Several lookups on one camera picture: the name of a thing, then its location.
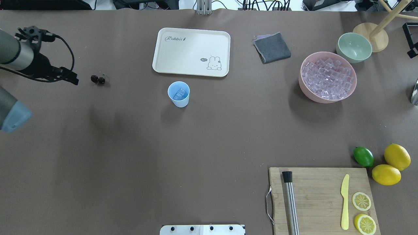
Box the black camera cable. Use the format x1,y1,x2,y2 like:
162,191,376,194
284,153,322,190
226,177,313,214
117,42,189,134
42,31,75,74

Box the yellow plastic knife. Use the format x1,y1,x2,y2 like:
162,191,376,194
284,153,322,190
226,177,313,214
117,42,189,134
341,174,350,230

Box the steel ice scoop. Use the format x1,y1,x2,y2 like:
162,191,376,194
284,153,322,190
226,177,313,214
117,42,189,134
410,80,418,106

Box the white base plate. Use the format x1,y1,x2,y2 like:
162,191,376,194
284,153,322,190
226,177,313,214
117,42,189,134
159,224,246,235

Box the light blue plastic cup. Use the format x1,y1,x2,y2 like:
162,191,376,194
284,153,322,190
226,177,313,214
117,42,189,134
168,81,190,108

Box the wooden cutting board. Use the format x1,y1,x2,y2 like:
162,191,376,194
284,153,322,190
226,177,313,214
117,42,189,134
269,167,373,235

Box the steel muddler black tip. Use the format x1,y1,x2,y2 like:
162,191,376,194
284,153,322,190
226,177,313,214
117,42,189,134
282,171,300,235

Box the yellow lemon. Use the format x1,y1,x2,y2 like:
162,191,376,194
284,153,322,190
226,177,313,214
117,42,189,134
384,143,411,171
372,164,401,186

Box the cream rabbit serving tray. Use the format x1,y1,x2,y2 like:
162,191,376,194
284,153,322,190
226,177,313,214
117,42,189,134
152,28,231,77

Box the clear ice cube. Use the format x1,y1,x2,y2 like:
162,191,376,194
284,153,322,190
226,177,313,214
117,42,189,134
173,89,187,101

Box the dark red cherries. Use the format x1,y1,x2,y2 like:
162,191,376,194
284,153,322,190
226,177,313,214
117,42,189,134
90,74,106,85

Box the lemon slice left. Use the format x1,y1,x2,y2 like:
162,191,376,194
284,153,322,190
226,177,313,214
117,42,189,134
351,192,372,212

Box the grey folded cloth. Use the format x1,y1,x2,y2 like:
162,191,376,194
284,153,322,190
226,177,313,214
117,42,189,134
253,32,291,64

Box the green lime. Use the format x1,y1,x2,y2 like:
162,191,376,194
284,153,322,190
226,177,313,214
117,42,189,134
353,146,375,167

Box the green ceramic bowl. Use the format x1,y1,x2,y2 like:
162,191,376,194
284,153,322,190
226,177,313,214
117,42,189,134
336,32,372,64

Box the wooden cup tree stand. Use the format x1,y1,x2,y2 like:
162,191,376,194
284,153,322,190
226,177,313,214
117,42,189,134
352,0,417,53

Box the aluminium frame post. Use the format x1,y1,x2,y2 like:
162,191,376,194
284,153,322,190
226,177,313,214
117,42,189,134
196,0,213,15

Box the lemon slice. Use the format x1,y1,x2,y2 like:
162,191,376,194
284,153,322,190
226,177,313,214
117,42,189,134
351,192,372,212
354,214,377,235

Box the lemon slice right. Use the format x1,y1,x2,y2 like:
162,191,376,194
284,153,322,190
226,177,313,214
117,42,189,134
354,214,377,235

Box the pink bowl of ice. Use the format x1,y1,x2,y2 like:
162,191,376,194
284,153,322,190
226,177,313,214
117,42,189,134
299,52,357,103

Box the yellow lemon lower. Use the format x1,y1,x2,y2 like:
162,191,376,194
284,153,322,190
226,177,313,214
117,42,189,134
372,164,401,186

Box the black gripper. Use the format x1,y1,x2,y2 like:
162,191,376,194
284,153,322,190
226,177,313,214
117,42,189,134
15,26,79,85

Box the yellow lemon upper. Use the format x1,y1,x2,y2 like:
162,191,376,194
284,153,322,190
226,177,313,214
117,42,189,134
384,143,411,171

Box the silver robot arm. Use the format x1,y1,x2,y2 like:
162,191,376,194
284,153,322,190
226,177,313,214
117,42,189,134
0,26,79,133

